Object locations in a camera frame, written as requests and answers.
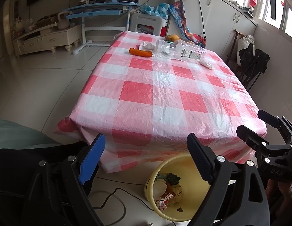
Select white plastic stool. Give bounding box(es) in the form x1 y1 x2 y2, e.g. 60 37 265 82
131 13 163 35

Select blue study desk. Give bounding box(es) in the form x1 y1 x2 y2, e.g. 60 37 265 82
60 0 143 56

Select white cabinet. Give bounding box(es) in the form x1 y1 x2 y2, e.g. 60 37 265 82
166 0 258 59

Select black cord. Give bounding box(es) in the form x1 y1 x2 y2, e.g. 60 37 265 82
181 0 208 40

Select black floor cable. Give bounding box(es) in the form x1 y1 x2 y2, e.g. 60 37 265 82
93 188 158 217

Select person's right hand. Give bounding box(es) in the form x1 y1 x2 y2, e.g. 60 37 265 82
265 179 292 219

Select blue plastic bag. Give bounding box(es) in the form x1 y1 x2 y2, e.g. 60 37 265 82
137 3 171 20

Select small white tissue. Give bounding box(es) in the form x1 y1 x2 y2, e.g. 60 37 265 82
200 60 215 70

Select red white checkered tablecloth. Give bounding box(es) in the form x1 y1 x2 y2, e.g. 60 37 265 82
53 31 268 173

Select black folding chair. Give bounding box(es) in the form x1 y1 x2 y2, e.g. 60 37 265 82
238 43 270 91

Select large white tissue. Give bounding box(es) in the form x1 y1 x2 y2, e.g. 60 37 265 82
139 42 158 52

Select cream television stand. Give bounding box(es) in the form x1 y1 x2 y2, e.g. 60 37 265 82
12 25 81 56

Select window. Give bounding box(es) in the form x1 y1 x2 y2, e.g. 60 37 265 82
231 0 292 43

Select colourful printed kite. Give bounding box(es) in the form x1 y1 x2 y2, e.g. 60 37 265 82
169 1 206 49

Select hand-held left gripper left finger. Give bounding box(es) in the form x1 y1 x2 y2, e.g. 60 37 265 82
27 133 106 226

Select yellow plastic bin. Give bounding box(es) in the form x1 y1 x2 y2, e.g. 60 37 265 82
144 154 231 222

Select orange carrot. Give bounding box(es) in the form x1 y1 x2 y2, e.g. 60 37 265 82
129 48 153 57

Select grey sneaker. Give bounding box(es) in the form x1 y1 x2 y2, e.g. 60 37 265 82
241 6 255 17

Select pale green cloth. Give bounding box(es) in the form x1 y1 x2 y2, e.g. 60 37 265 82
0 119 59 150

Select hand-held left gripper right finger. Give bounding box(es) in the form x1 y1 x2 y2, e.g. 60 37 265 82
187 133 269 226

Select person's left leg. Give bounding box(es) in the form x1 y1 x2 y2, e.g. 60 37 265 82
0 142 99 226

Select dark wooden chair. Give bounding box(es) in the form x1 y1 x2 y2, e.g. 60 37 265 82
226 29 248 76

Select white sack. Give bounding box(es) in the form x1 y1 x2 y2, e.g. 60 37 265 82
241 35 255 52

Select crumpled beige tissue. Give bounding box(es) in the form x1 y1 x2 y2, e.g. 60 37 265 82
171 186 183 202

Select beige kettlebell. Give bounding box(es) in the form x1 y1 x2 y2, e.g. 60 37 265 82
57 12 70 30

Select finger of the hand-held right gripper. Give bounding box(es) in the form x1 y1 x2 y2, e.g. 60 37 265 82
237 125 270 151
257 109 282 129

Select red snack wrapper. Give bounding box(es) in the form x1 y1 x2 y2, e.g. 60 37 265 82
156 192 183 209

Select plastic bags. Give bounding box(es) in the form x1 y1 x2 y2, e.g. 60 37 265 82
11 18 37 34

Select long black hanging garment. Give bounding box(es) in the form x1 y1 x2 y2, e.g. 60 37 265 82
268 0 277 20

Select clear plastic bottle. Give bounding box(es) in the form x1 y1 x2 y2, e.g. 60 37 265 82
155 39 206 64

